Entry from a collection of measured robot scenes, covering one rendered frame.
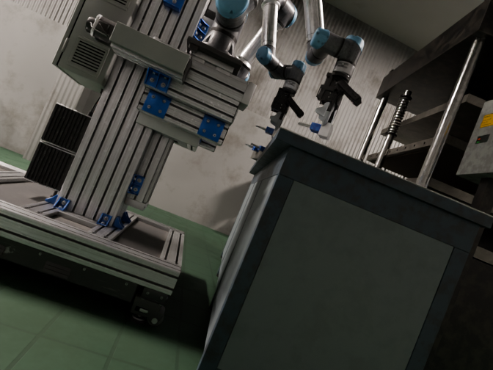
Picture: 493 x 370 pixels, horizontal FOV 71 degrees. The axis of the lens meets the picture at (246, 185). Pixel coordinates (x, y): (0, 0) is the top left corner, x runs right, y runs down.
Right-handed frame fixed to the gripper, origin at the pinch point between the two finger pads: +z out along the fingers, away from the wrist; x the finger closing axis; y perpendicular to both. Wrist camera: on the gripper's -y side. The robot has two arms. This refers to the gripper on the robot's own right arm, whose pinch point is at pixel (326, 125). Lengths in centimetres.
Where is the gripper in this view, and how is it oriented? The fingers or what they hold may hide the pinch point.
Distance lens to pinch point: 136.3
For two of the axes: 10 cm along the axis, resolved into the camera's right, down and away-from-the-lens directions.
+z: -3.8, 9.2, -0.3
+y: -8.5, -3.4, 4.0
